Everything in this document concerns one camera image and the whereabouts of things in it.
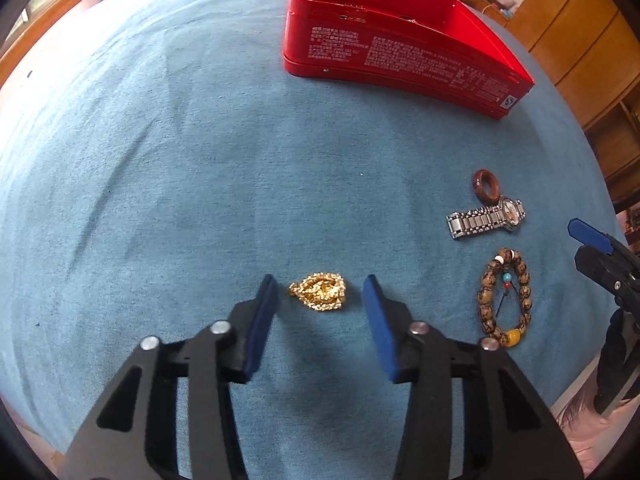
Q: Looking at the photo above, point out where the gold pendant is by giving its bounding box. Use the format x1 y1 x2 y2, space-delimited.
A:
288 272 347 312

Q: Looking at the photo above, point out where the pink patterned cloth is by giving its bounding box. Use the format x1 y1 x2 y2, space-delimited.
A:
550 370 631 466

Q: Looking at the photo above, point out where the large wooden frame window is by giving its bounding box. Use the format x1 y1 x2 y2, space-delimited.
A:
0 0 103 86

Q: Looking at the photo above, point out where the red tin box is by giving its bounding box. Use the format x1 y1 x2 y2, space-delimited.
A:
281 0 536 121

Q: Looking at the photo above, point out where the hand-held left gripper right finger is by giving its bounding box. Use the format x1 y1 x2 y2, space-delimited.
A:
361 274 586 480

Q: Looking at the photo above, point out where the wooden wardrobe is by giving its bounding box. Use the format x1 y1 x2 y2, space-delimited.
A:
505 0 640 211

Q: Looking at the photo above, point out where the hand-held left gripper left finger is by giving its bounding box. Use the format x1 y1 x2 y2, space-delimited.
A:
57 274 280 480

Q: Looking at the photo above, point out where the brown wooden ring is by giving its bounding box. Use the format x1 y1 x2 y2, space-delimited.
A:
471 169 501 205

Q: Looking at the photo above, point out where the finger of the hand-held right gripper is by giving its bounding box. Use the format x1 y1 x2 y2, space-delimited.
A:
567 217 640 267
575 245 640 309

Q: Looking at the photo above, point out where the brown wooden bead bracelet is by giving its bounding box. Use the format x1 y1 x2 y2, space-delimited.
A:
476 247 532 350

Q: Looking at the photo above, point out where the silver wristwatch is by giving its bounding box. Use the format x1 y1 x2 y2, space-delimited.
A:
446 198 526 240

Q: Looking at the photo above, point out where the wooden desk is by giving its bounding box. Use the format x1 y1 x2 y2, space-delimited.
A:
450 0 516 26

